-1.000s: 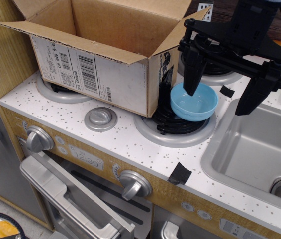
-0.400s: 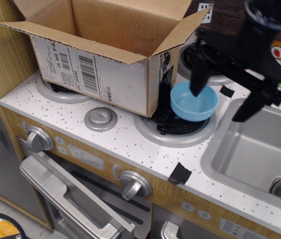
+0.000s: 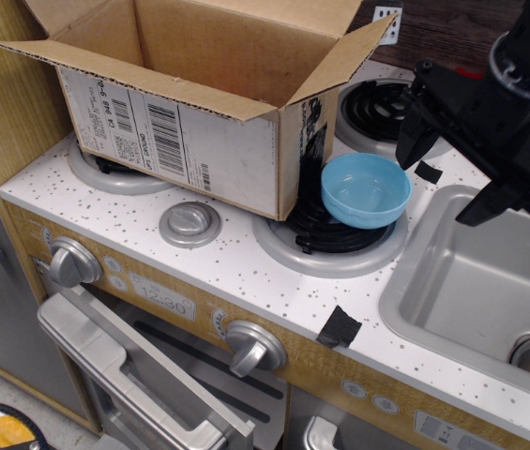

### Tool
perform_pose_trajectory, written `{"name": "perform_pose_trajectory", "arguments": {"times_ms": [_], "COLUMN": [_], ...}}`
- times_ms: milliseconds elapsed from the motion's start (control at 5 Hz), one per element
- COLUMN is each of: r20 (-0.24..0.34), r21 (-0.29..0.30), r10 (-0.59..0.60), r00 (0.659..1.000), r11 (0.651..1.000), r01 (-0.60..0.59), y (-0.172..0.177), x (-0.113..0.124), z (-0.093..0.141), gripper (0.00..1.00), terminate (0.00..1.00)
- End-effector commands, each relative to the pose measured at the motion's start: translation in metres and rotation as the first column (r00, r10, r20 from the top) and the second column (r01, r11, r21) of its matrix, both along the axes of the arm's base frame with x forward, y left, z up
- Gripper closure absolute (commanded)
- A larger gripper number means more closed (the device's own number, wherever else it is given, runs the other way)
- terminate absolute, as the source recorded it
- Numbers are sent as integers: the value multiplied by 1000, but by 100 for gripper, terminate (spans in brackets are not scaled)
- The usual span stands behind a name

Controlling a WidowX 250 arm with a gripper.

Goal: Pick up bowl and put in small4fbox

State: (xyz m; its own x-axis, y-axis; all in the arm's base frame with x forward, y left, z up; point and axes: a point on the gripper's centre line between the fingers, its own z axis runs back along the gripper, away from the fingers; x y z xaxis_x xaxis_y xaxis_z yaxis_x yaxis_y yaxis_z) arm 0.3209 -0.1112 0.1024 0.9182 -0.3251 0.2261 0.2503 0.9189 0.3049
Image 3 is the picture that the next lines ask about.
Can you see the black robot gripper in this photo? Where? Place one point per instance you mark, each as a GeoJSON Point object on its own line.
{"type": "Point", "coordinates": [486, 119]}

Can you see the light blue plastic bowl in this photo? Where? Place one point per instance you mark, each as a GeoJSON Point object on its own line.
{"type": "Point", "coordinates": [364, 191]}

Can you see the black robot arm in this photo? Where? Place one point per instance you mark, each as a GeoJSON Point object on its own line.
{"type": "Point", "coordinates": [486, 120]}

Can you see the black tape piece back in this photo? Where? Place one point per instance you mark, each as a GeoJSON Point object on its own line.
{"type": "Point", "coordinates": [428, 173]}

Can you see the black tape piece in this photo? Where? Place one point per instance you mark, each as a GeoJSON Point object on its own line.
{"type": "Point", "coordinates": [339, 330]}
{"type": "Point", "coordinates": [428, 173]}

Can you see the back right black stove burner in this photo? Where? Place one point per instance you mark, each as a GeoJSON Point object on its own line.
{"type": "Point", "coordinates": [370, 114]}

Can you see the black stove burner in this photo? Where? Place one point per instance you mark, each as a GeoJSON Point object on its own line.
{"type": "Point", "coordinates": [311, 242]}
{"type": "Point", "coordinates": [370, 114]}

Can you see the grey toy sink basin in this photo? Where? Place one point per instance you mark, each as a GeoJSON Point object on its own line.
{"type": "Point", "coordinates": [464, 292]}

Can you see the front right black stove burner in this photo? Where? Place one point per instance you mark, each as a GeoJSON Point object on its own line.
{"type": "Point", "coordinates": [311, 242]}

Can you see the black tape piece front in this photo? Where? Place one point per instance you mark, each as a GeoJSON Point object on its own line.
{"type": "Point", "coordinates": [339, 330]}

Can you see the open cardboard shipping box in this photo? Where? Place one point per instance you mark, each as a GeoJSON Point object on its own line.
{"type": "Point", "coordinates": [221, 97]}

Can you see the right silver oven knob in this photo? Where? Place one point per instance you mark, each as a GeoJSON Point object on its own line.
{"type": "Point", "coordinates": [254, 348]}

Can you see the silver oven knob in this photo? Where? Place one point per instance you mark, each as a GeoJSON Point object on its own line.
{"type": "Point", "coordinates": [254, 348]}
{"type": "Point", "coordinates": [72, 263]}

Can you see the grey round stovetop knob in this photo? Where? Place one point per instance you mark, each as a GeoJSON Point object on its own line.
{"type": "Point", "coordinates": [189, 225]}

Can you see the oven clock display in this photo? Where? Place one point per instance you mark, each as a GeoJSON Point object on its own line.
{"type": "Point", "coordinates": [163, 296]}

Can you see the back left stove burner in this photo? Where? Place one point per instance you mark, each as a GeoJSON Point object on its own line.
{"type": "Point", "coordinates": [105, 175]}

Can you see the left silver oven knob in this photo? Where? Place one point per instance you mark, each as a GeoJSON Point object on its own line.
{"type": "Point", "coordinates": [72, 263]}

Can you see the silver oven door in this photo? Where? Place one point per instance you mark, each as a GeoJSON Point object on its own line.
{"type": "Point", "coordinates": [158, 387]}

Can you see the orange object on floor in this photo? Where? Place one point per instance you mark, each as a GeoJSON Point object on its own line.
{"type": "Point", "coordinates": [13, 431]}

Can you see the silver dishwasher handle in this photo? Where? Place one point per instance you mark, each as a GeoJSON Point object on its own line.
{"type": "Point", "coordinates": [320, 434]}

